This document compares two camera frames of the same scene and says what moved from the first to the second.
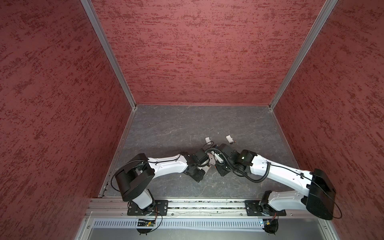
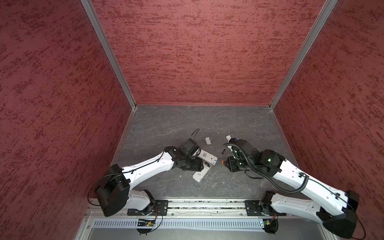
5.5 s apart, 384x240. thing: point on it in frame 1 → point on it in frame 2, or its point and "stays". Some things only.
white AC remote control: x=212 y=160 stays
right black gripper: x=222 y=172 → x=232 y=167
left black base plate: x=158 y=208 stays
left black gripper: x=199 y=177 → x=196 y=167
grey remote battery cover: x=207 y=140 stays
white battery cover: x=229 y=139 stays
